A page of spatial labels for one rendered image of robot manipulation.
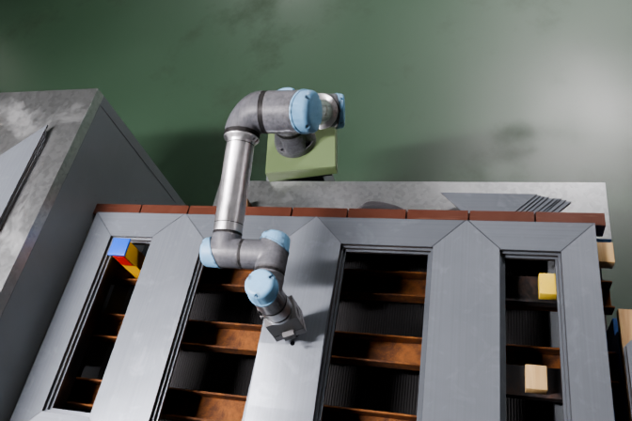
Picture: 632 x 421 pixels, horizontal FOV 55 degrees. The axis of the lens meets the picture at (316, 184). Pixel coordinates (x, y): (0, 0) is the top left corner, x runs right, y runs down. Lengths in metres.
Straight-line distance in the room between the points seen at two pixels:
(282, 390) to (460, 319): 0.49
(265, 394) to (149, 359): 0.37
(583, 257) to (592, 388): 0.34
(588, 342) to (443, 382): 0.36
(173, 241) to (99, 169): 0.44
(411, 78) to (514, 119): 0.60
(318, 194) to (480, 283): 0.69
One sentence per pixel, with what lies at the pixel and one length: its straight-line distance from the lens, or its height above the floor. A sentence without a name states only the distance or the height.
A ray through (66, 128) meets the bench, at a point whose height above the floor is 1.05.
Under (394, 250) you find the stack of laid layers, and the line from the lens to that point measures 1.75.
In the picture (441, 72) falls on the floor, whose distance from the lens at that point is 3.31.
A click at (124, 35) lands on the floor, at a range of 4.36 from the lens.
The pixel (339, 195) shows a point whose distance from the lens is 2.06.
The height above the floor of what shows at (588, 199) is 0.68.
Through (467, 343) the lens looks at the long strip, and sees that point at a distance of 1.61.
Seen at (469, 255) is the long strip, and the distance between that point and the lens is 1.71.
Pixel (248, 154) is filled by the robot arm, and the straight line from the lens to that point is 1.58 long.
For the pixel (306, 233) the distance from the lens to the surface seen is 1.82.
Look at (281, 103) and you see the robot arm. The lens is 1.57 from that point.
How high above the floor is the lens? 2.36
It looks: 53 degrees down
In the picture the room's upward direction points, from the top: 22 degrees counter-clockwise
